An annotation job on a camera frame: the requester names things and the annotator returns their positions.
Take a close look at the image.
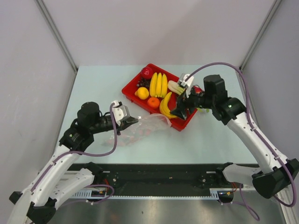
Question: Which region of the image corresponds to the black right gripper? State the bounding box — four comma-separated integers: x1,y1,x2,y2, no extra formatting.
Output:
170,84,214,120

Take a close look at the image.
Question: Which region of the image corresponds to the curved yellow banana bunch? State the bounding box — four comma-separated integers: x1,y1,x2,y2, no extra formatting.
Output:
159,92,178,119

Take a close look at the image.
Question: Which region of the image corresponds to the green celery stalk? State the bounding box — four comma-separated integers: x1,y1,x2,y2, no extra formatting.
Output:
168,80,209,113

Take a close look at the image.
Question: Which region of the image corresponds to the red apple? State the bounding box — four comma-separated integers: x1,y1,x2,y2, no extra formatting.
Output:
191,85,203,97

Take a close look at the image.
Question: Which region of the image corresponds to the clear pink-dotted zip bag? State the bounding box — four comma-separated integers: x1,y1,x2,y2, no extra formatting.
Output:
101,113,172,147

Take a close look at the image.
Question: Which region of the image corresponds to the orange fruit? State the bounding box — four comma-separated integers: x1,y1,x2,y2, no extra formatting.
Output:
147,97,160,109

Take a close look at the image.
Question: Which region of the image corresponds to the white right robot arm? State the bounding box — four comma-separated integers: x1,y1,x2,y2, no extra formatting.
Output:
171,74,299,199

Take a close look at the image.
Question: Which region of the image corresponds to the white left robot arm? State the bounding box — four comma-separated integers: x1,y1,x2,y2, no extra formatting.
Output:
8,101,138,224

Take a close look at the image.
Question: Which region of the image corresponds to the straight yellow banana bunch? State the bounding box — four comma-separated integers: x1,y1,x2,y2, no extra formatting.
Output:
149,72,168,98

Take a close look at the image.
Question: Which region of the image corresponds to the red plastic tray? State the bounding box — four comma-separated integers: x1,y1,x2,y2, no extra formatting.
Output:
121,63,196,131

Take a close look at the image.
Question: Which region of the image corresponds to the yellow lemon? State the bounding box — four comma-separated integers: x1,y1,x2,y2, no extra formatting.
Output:
135,87,150,100

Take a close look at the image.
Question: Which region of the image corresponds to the dark grape bunch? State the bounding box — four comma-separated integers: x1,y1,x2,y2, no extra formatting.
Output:
136,78,151,89

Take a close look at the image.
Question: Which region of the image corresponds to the red pomegranate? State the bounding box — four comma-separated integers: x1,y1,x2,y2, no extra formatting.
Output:
141,66,154,80

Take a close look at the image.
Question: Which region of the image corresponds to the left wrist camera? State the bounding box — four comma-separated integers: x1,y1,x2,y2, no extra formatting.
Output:
112,100,130,125

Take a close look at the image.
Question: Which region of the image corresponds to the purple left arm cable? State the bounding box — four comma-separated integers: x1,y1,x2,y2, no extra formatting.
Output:
30,102,121,192

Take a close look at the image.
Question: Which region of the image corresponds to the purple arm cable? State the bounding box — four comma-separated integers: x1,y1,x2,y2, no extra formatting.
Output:
30,102,121,192
186,62,297,208

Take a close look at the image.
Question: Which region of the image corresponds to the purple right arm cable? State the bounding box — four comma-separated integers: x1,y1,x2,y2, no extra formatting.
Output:
186,62,297,208

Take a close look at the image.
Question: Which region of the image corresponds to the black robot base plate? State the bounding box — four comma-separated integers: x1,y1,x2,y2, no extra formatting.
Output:
67,163,262,203

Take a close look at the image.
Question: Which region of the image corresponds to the white cable duct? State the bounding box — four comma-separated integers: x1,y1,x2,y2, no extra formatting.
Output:
70,188,220,200

